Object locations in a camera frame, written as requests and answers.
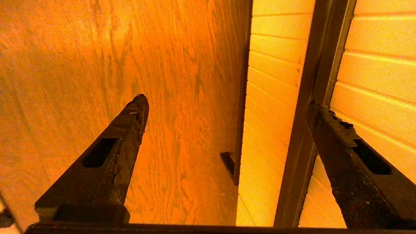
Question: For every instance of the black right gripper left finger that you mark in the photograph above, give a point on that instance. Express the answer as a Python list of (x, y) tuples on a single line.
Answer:
[(107, 175)]

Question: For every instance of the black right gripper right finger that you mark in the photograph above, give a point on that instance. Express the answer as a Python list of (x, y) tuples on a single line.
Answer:
[(357, 182)]

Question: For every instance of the white ribbed drawer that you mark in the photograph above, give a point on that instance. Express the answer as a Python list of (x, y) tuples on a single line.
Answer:
[(276, 81)]

